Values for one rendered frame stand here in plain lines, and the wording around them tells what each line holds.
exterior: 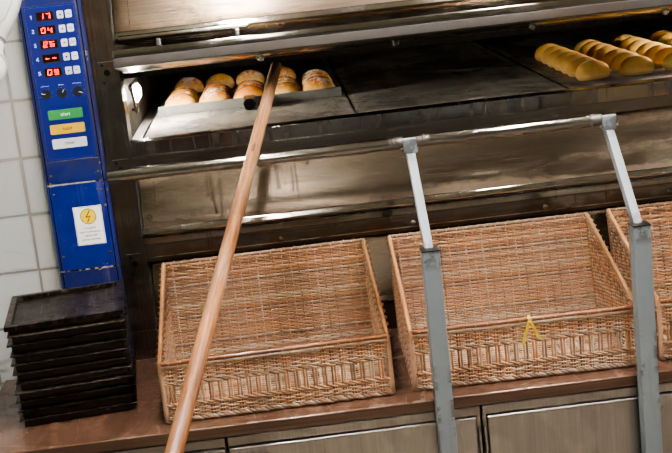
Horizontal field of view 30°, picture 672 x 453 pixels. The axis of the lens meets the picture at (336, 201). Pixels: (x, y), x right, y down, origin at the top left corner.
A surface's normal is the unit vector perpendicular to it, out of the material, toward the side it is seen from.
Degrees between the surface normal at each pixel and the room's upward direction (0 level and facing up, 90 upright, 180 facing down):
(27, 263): 90
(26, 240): 90
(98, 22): 90
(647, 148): 70
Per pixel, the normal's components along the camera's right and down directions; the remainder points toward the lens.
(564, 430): 0.07, 0.22
